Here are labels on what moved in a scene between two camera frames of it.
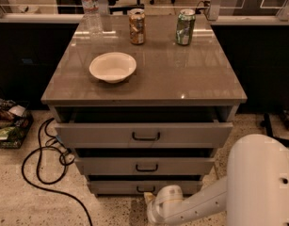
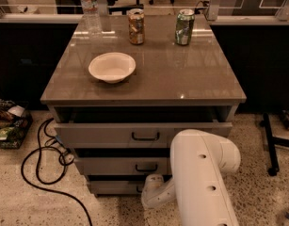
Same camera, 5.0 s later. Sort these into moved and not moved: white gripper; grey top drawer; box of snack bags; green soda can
Moved: white gripper
Not moved: grey top drawer; box of snack bags; green soda can
